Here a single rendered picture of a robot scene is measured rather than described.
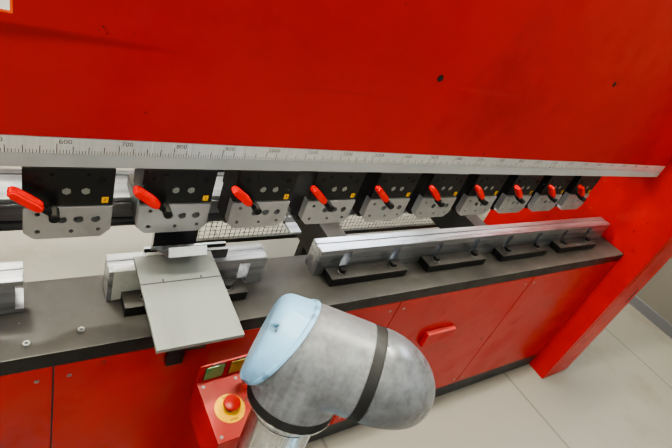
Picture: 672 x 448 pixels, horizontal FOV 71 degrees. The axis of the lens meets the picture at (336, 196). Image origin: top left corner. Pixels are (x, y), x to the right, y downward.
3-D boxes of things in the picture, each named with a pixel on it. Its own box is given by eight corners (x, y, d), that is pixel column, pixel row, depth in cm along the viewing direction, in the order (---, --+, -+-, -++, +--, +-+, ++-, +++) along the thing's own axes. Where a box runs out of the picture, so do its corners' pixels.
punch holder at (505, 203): (495, 213, 167) (519, 175, 159) (479, 199, 173) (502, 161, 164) (520, 212, 175) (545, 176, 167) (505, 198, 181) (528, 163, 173)
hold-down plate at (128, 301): (123, 317, 108) (124, 308, 106) (119, 300, 111) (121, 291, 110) (245, 299, 125) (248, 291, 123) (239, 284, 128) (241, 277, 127)
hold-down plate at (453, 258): (426, 272, 162) (429, 266, 160) (417, 262, 165) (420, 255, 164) (483, 264, 178) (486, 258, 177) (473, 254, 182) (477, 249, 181)
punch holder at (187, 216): (135, 234, 100) (144, 170, 92) (129, 209, 106) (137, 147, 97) (204, 230, 108) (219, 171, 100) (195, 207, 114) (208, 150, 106)
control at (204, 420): (207, 472, 107) (223, 429, 98) (187, 410, 117) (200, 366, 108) (283, 441, 119) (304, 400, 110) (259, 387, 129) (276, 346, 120)
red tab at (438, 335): (421, 347, 178) (428, 335, 174) (418, 343, 179) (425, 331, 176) (448, 340, 186) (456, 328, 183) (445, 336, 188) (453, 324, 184)
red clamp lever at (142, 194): (139, 190, 89) (174, 215, 97) (135, 178, 92) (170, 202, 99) (132, 196, 89) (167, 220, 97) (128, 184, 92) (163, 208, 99)
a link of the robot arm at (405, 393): (482, 353, 55) (375, 374, 99) (395, 320, 55) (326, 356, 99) (462, 459, 50) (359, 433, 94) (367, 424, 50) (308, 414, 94)
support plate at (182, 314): (156, 354, 90) (156, 350, 90) (133, 259, 108) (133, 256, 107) (243, 337, 100) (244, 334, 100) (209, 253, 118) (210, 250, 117)
